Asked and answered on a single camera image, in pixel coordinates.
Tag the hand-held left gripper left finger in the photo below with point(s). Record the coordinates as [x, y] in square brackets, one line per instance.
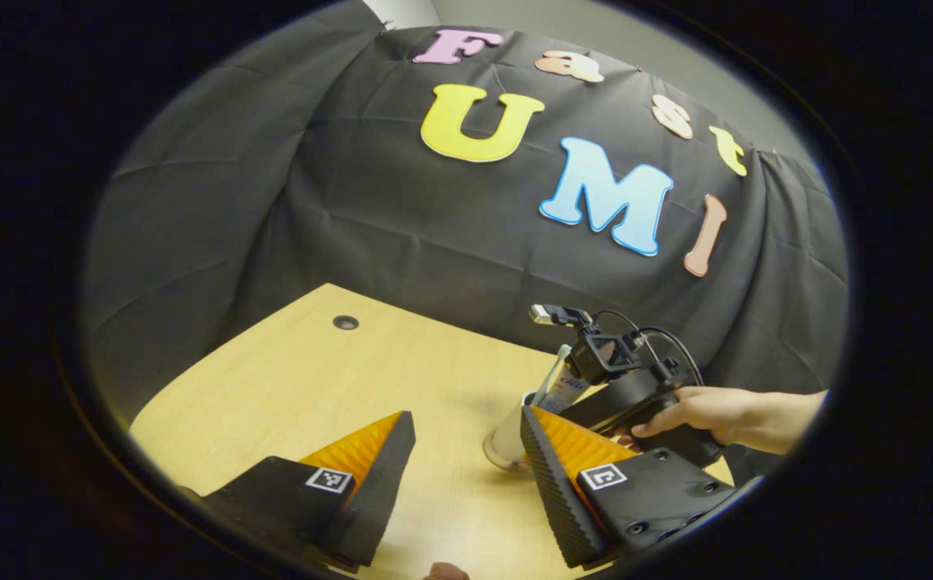
[378, 499]

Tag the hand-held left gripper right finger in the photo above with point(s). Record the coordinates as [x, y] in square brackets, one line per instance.
[551, 499]

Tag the light blue toothbrush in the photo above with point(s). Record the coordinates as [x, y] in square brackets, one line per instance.
[555, 370]

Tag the light wooden desktop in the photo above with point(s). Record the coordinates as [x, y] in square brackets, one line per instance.
[313, 379]

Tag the black backdrop cloth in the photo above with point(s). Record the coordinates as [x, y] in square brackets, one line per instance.
[233, 201]

